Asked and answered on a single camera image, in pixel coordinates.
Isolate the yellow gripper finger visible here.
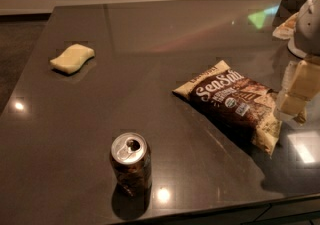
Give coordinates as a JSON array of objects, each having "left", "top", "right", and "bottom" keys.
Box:
[{"left": 275, "top": 90, "right": 308, "bottom": 123}]

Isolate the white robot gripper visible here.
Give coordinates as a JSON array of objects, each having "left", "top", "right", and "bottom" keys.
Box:
[{"left": 288, "top": 0, "right": 320, "bottom": 100}]

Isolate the brown sea salt chip bag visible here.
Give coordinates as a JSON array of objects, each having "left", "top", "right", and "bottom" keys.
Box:
[{"left": 173, "top": 60, "right": 282, "bottom": 155}]

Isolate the yellow sponge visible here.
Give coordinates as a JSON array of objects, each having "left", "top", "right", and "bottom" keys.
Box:
[{"left": 50, "top": 44, "right": 95, "bottom": 75}]

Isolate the white round base disc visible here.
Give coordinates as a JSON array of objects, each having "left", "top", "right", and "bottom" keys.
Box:
[{"left": 288, "top": 37, "right": 307, "bottom": 59}]

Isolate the brown soda can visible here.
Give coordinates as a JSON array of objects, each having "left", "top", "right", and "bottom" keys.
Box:
[{"left": 110, "top": 132, "right": 152, "bottom": 197}]

